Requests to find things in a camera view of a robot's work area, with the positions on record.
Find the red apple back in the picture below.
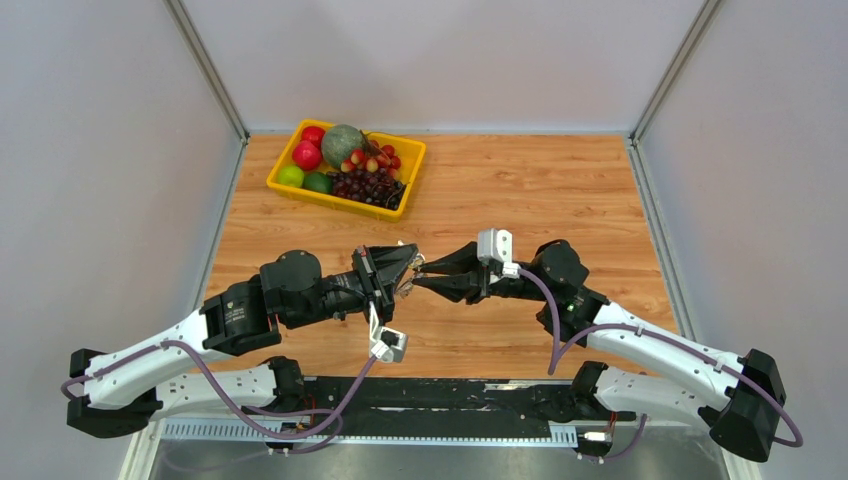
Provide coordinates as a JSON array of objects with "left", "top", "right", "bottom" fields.
[{"left": 300, "top": 125, "right": 326, "bottom": 149}]

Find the yellow plastic tray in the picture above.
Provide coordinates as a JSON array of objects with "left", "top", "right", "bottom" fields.
[{"left": 266, "top": 119, "right": 426, "bottom": 222}]

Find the red lychee cluster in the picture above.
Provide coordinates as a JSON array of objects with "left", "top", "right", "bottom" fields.
[{"left": 339, "top": 140, "right": 402, "bottom": 180}]

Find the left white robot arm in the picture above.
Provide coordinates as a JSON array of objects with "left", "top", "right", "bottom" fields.
[{"left": 62, "top": 244, "right": 419, "bottom": 438}]

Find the green melon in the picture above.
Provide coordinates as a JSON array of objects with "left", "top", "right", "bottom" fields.
[{"left": 321, "top": 124, "right": 367, "bottom": 169}]

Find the light green lime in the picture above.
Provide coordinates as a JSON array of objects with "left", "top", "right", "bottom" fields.
[{"left": 276, "top": 164, "right": 306, "bottom": 188}]

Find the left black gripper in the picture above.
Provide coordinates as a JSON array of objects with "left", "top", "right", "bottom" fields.
[{"left": 285, "top": 245, "right": 418, "bottom": 330}]

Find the red apple front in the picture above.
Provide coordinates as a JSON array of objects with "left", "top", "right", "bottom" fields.
[{"left": 292, "top": 140, "right": 323, "bottom": 172}]

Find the large silver keyring with clips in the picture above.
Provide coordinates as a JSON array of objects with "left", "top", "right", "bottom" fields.
[{"left": 395, "top": 251, "right": 426, "bottom": 299}]

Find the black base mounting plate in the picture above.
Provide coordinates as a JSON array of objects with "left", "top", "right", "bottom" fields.
[{"left": 241, "top": 376, "right": 637, "bottom": 458}]

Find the aluminium frame rail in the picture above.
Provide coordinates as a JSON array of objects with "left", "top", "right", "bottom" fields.
[{"left": 125, "top": 374, "right": 664, "bottom": 448}]

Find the red apple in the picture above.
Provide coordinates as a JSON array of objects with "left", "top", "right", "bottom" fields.
[
  {"left": 292, "top": 140, "right": 323, "bottom": 172},
  {"left": 300, "top": 125, "right": 326, "bottom": 149}
]

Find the dark green lime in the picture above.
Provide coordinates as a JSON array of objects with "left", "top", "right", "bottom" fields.
[{"left": 302, "top": 172, "right": 334, "bottom": 195}]

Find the purple grape bunch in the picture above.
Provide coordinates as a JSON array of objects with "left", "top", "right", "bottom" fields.
[{"left": 327, "top": 168, "right": 406, "bottom": 211}]

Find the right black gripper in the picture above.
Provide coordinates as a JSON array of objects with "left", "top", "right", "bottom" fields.
[{"left": 411, "top": 242, "right": 552, "bottom": 306}]

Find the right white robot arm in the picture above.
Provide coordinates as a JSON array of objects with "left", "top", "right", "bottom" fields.
[{"left": 413, "top": 229, "right": 803, "bottom": 463}]

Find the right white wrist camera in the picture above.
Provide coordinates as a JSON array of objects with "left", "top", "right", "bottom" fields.
[{"left": 477, "top": 228, "right": 520, "bottom": 283}]

